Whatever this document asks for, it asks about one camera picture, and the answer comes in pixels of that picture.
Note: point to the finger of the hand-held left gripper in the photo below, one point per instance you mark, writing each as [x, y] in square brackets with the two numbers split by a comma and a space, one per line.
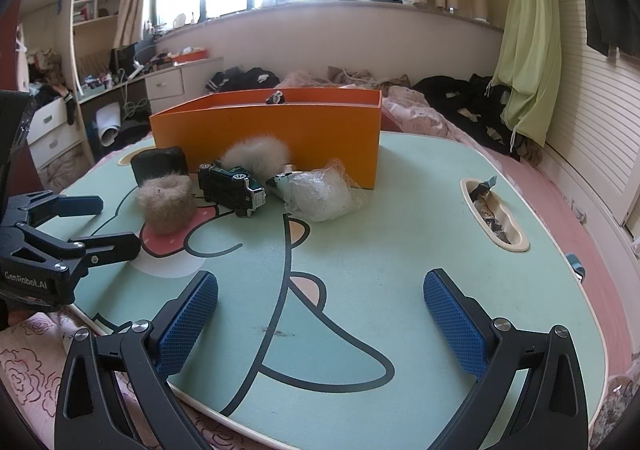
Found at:
[115, 247]
[75, 205]

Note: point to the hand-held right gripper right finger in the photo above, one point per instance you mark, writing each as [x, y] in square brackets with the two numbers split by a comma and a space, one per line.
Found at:
[455, 325]

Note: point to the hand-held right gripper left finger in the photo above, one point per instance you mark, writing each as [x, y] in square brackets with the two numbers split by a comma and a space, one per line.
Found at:
[187, 325]

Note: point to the beige furry scrunchie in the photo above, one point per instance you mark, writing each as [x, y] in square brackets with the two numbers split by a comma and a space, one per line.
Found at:
[172, 215]

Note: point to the orange cardboard box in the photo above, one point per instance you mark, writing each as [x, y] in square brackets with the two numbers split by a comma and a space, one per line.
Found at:
[300, 140]

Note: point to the green cartoon desktop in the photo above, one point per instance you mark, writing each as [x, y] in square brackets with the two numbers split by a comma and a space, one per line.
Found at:
[400, 255]

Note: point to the white drawer cabinet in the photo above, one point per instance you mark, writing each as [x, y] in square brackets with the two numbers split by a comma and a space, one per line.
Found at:
[50, 140]

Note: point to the pink rose print blanket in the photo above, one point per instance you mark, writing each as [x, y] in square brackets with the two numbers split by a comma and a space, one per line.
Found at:
[30, 365]

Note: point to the white paper roll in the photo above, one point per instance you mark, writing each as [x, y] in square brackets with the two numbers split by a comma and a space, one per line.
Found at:
[107, 125]

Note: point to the black white striped sock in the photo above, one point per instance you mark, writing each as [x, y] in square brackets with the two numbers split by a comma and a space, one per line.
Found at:
[70, 110]

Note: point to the black pouch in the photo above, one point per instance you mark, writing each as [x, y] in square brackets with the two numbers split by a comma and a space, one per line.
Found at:
[160, 160]

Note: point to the crumpled printed wrapper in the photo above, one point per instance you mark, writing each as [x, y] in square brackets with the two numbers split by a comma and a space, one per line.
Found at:
[492, 225]

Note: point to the dark green toy truck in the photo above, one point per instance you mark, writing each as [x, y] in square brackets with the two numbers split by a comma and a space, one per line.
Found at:
[225, 182]

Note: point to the small blue white object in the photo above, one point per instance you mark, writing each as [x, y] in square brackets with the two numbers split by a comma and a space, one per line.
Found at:
[575, 262]

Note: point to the blue tipped foil wrapper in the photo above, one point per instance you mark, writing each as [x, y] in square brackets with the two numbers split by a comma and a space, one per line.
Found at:
[482, 187]

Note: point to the cluttered cloth pile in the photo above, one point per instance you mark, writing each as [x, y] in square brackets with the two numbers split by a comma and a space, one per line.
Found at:
[45, 65]

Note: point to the pink bed sheet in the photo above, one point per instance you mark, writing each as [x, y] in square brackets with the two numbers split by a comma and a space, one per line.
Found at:
[600, 280]

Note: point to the white desk with drawers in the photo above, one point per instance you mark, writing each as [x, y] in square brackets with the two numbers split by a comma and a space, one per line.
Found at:
[165, 82]

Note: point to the black monitor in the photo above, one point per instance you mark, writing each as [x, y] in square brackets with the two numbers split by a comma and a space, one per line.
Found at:
[125, 60]

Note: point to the beige fluffy pom-pom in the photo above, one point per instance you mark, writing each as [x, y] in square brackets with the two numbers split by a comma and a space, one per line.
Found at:
[255, 155]

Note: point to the floral patterned cloth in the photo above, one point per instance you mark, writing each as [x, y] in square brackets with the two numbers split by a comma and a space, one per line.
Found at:
[615, 410]

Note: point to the clear plastic bag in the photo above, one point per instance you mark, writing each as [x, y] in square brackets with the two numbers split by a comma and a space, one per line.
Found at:
[320, 195]

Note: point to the orange tray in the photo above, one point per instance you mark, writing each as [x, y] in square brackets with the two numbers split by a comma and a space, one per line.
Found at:
[190, 56]

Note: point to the black striped clothes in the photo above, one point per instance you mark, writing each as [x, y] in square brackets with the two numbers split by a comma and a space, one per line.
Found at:
[245, 77]

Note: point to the pink floral quilt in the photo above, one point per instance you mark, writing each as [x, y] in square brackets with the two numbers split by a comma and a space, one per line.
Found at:
[415, 115]

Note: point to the black white fabric item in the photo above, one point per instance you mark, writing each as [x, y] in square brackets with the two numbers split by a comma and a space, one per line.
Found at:
[275, 97]

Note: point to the black clothes pile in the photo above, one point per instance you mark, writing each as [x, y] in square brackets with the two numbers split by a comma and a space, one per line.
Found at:
[450, 90]

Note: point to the white louvered door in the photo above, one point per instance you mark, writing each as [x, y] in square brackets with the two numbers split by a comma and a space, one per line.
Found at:
[590, 130]

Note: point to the beige crumpled clothes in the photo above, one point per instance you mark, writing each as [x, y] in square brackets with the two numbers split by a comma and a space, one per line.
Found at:
[350, 75]

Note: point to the light green hanging garment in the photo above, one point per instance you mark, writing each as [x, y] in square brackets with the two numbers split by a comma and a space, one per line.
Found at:
[530, 40]

